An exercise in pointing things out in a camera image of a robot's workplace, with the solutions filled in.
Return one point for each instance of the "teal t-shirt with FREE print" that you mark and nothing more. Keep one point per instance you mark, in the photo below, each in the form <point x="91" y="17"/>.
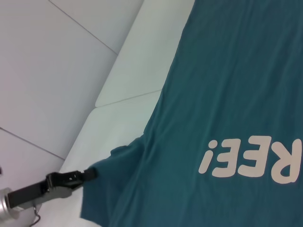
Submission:
<point x="213" y="94"/>

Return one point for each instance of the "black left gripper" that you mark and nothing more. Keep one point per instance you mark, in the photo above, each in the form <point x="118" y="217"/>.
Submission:
<point x="35" y="191"/>

